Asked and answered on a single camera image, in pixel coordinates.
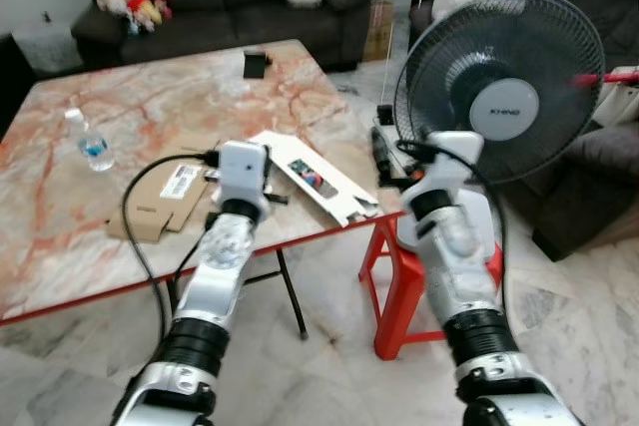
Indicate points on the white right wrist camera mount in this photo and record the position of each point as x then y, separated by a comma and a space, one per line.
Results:
449, 162

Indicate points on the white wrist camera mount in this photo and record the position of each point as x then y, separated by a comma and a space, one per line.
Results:
243, 169
449, 162

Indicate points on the marble folding table red edge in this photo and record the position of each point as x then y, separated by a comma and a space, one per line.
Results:
100, 266

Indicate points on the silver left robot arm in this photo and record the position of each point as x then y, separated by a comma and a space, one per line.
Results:
218, 281

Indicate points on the small black box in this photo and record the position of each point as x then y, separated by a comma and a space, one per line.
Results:
256, 65

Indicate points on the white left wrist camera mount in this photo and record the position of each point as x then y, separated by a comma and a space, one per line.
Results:
243, 169

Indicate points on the flat brown cardboard box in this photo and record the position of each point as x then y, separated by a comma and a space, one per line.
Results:
160, 209

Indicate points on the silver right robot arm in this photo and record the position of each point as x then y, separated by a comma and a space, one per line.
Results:
454, 266

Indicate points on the side table with white cloth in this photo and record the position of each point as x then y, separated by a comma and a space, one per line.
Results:
50, 45

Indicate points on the clear plastic water bottle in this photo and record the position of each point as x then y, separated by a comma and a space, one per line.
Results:
93, 145

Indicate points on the tall brown cardboard box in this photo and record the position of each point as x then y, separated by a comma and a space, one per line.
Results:
378, 32

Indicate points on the red plastic stool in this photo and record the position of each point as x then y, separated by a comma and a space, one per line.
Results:
399, 291

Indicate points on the white carton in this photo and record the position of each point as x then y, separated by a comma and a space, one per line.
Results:
324, 182

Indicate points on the dark long sofa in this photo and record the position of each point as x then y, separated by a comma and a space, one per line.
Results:
230, 17

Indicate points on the black and white table fan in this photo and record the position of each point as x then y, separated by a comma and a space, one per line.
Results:
502, 109

